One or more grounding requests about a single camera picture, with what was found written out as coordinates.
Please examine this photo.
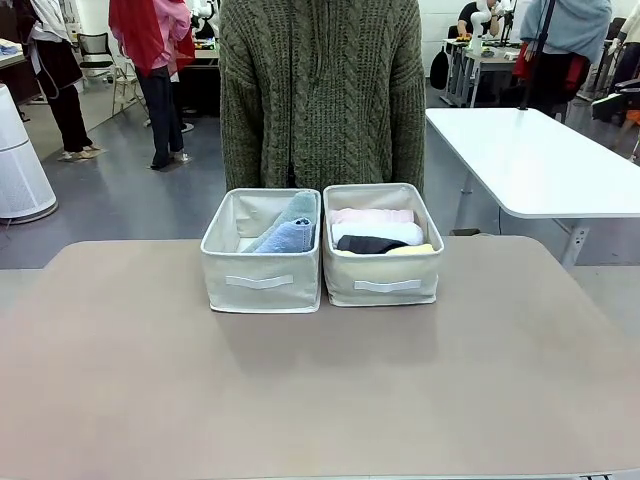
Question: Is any black mesh office chair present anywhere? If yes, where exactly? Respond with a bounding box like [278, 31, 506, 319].
[77, 32, 115, 81]

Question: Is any person in black trousers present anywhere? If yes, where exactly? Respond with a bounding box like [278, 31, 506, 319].
[13, 0, 109, 162]

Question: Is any dark grey towel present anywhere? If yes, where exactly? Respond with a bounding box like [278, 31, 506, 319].
[336, 234, 410, 254]

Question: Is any person's left forearm green sleeve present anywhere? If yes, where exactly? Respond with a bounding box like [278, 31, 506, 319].
[390, 99, 427, 194]

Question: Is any white towel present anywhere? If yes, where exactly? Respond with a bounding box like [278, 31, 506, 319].
[330, 221, 424, 247]

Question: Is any person in red scarf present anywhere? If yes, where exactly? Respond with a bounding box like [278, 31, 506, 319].
[108, 0, 196, 171]

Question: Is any person's torso green knit sweater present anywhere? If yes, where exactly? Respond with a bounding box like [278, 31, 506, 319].
[219, 0, 427, 194]

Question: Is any grey background desk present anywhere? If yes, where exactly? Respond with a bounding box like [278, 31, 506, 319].
[442, 38, 524, 109]

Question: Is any person in blue shawl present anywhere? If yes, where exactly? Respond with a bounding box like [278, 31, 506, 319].
[519, 0, 614, 119]

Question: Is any white perforated air purifier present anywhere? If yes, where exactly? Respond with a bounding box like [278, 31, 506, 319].
[0, 83, 58, 220]

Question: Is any yellow towel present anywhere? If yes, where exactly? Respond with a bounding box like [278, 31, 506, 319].
[338, 243, 435, 258]

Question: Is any pink towel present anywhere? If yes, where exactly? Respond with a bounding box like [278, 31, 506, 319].
[327, 208, 416, 226]

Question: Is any seated person in black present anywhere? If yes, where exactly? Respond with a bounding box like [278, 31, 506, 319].
[458, 0, 501, 39]

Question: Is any white background table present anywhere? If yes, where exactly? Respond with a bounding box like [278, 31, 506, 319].
[424, 107, 640, 266]

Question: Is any cream fabric storage box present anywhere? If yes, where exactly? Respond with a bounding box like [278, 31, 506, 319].
[322, 183, 445, 308]
[200, 187, 322, 315]

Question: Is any grey-blue cone-folded towel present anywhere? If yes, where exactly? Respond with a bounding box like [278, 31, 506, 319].
[269, 191, 320, 236]

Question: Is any black hanging bag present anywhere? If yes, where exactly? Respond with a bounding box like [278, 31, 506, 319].
[429, 48, 451, 91]

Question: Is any white folding stool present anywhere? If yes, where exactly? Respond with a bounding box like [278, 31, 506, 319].
[110, 64, 147, 119]

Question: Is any person's right forearm green sleeve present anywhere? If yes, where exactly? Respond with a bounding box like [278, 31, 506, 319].
[219, 99, 264, 194]

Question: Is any lavender cone-folded towel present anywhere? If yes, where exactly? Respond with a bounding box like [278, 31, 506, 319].
[253, 218, 315, 254]

